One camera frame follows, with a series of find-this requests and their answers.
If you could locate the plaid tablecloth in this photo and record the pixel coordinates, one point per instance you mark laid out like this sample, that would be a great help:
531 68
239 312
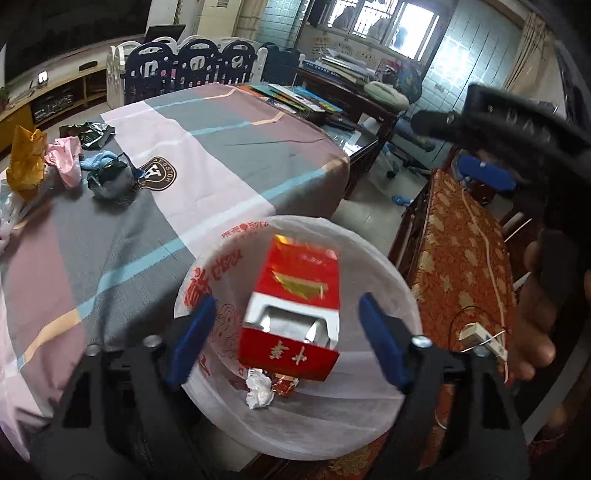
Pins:
184 161

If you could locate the yellow snack wrapper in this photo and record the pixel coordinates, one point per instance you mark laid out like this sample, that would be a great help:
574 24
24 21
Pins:
25 161

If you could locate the white power adapter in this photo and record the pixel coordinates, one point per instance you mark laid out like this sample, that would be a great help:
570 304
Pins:
480 339

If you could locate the glass top wooden table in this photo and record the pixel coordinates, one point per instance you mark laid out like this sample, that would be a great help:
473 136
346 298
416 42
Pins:
355 143

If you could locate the spread of picture books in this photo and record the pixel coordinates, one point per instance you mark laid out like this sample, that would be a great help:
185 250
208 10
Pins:
295 98

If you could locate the light blue plastic bag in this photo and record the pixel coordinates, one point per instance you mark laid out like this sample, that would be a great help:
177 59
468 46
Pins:
94 161

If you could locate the person's right hand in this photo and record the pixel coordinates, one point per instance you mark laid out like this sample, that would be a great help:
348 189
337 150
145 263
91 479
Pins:
531 332

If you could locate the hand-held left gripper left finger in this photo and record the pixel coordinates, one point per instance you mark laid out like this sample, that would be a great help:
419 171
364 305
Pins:
191 341

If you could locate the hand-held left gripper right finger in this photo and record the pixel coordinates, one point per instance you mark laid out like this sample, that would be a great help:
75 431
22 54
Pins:
383 341

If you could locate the black monitor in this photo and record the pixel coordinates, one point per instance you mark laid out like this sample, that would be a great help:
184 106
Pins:
164 33

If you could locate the white red-printed trash bag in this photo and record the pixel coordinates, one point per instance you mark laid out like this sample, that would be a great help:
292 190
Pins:
369 415

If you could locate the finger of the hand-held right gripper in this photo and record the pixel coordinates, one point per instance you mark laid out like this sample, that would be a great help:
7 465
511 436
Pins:
485 171
436 124

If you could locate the barred window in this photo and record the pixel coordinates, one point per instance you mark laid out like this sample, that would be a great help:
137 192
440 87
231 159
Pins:
383 23

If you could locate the pink plastic bag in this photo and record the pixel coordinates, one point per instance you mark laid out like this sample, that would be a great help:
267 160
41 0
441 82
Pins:
64 161

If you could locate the red cigarette box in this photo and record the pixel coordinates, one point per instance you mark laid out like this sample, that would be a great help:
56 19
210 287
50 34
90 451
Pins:
295 286

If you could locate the blue patterned child chair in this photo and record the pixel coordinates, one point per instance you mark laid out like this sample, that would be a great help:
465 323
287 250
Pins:
413 87

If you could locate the large black television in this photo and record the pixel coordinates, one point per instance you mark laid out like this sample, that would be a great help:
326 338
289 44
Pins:
69 32

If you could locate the dark patterned wrapper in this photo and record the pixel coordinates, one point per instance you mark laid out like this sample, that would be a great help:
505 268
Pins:
111 182

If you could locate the white tissue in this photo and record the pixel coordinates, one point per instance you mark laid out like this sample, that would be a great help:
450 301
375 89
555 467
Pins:
258 390

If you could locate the black stereo amplifier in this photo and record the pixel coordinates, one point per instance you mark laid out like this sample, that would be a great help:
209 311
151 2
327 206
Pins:
53 107

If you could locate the black set-top box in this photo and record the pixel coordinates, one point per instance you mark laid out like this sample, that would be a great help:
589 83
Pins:
87 65

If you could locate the blue white playpen fence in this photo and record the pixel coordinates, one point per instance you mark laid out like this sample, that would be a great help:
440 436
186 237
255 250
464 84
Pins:
198 64

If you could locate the grey green cushion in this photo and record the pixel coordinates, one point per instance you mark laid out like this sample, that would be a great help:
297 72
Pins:
385 94

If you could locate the dark wooden side table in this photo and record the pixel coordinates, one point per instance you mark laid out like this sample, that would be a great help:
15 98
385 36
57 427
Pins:
355 99

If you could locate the wooden television cabinet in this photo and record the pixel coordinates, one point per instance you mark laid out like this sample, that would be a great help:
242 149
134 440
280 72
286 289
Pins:
14 120

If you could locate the stack of books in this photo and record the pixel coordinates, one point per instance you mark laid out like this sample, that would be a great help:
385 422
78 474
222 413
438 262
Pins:
339 68

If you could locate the green snack wrapper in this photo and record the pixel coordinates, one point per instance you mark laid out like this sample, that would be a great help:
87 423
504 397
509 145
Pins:
92 134

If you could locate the white plastic bag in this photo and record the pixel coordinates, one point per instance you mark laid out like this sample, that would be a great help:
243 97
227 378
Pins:
8 221

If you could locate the small desk clock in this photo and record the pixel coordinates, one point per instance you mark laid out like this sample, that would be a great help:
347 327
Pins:
42 78

